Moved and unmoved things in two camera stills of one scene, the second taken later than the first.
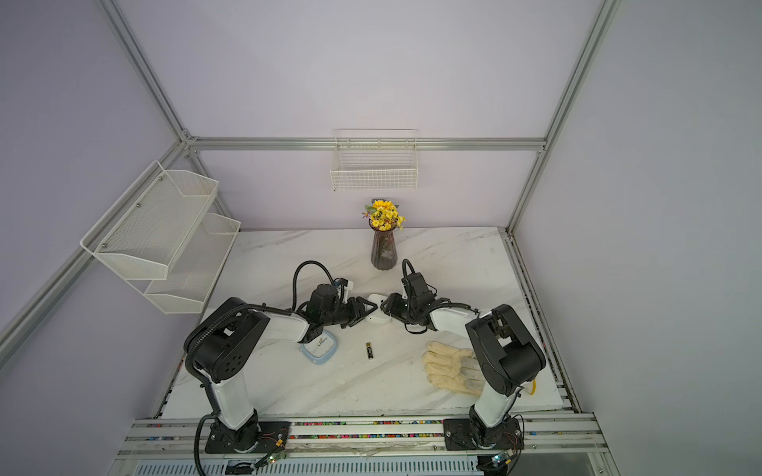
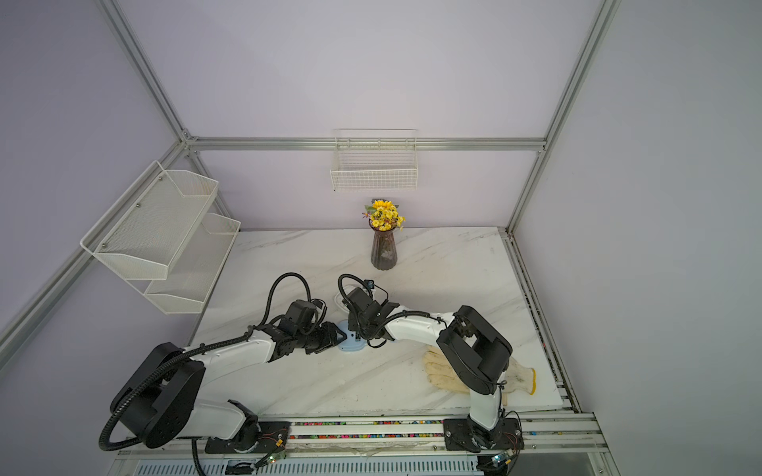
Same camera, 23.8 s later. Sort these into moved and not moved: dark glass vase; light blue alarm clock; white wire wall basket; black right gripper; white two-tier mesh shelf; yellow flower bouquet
Moved: black right gripper; light blue alarm clock
Not moved: white wire wall basket; white two-tier mesh shelf; dark glass vase; yellow flower bouquet
